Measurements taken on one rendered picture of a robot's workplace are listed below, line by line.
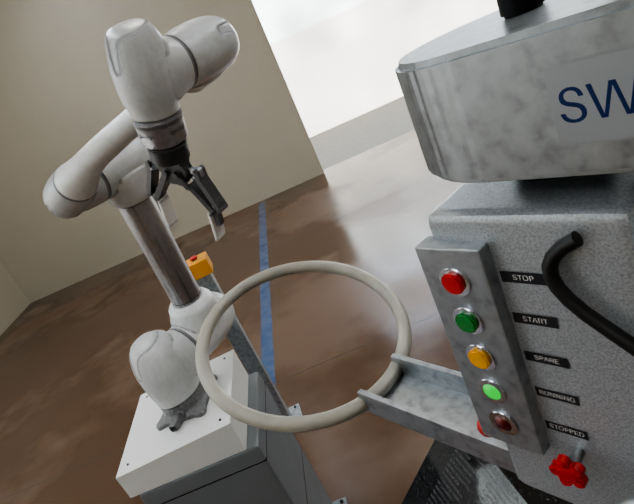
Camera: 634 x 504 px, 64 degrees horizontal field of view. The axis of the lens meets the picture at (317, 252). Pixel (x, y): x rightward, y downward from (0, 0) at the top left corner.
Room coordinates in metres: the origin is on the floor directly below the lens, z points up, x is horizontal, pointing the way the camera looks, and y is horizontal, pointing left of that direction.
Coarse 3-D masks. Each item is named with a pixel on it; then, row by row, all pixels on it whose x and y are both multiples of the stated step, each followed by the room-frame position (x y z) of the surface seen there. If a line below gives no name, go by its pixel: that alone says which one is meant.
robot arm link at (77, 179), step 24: (192, 24) 1.04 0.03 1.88; (216, 24) 1.07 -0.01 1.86; (192, 48) 1.00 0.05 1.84; (216, 48) 1.03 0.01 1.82; (216, 72) 1.05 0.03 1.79; (120, 120) 1.17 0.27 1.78; (96, 144) 1.17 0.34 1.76; (120, 144) 1.17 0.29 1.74; (72, 168) 1.21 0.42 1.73; (96, 168) 1.19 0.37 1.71; (72, 192) 1.25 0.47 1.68
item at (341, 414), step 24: (288, 264) 1.23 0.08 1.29; (312, 264) 1.22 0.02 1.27; (336, 264) 1.19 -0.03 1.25; (240, 288) 1.19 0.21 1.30; (384, 288) 1.08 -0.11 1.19; (216, 312) 1.12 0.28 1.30; (408, 336) 0.93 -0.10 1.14; (216, 384) 0.92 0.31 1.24; (384, 384) 0.83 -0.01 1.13; (240, 408) 0.85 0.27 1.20; (336, 408) 0.81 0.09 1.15; (360, 408) 0.80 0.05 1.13
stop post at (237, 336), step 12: (204, 252) 2.38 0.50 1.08; (192, 264) 2.29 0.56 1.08; (204, 264) 2.28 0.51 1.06; (204, 276) 2.28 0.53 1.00; (216, 288) 2.30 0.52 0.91; (240, 324) 2.36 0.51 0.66; (228, 336) 2.30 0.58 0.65; (240, 336) 2.30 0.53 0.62; (240, 348) 2.30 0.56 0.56; (252, 348) 2.32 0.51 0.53; (252, 360) 2.30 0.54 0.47; (252, 372) 2.30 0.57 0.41; (264, 372) 2.30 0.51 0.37; (276, 396) 2.30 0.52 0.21; (288, 408) 2.44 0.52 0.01
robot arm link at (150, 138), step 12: (180, 108) 0.99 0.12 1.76; (132, 120) 0.98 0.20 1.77; (168, 120) 0.96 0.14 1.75; (180, 120) 0.98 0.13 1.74; (144, 132) 0.96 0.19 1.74; (156, 132) 0.96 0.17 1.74; (168, 132) 0.96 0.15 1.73; (180, 132) 0.98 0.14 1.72; (144, 144) 0.98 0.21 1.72; (156, 144) 0.96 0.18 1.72; (168, 144) 0.97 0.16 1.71
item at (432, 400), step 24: (408, 360) 0.84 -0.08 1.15; (408, 384) 0.83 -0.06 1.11; (432, 384) 0.80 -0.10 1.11; (456, 384) 0.75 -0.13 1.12; (384, 408) 0.76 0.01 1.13; (408, 408) 0.72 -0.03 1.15; (432, 408) 0.74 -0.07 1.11; (456, 408) 0.72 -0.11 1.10; (432, 432) 0.68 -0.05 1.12; (456, 432) 0.63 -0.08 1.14; (480, 456) 0.60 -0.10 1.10; (504, 456) 0.56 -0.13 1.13
